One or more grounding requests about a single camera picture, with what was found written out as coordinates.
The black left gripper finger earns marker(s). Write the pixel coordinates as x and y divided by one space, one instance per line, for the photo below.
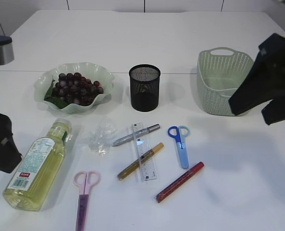
10 157

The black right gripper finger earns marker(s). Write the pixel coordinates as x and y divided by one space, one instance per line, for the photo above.
275 111
266 79

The purple red grape bunch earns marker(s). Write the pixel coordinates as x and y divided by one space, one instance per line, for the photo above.
73 88

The clear plastic sheet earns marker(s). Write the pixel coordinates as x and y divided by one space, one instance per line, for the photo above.
100 140

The light green woven basket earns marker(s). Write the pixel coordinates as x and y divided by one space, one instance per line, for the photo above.
220 72

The red glitter marker pen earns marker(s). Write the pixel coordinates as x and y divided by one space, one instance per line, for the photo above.
179 182

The light green wavy plate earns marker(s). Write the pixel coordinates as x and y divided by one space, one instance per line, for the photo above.
88 70

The gold glitter marker pen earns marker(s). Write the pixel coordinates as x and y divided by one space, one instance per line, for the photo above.
137 163

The silver glitter marker pen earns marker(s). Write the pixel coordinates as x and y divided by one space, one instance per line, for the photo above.
136 134

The black mesh pen cup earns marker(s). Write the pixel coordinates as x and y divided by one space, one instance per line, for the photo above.
144 87

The clear plastic ruler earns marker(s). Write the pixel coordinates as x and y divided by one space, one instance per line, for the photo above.
146 166

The yellow tea plastic bottle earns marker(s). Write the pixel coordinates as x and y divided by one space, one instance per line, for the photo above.
29 186

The pink scissors with sheath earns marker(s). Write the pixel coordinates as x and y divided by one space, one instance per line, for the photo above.
85 181

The blue scissors with sheath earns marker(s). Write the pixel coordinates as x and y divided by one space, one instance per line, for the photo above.
179 134

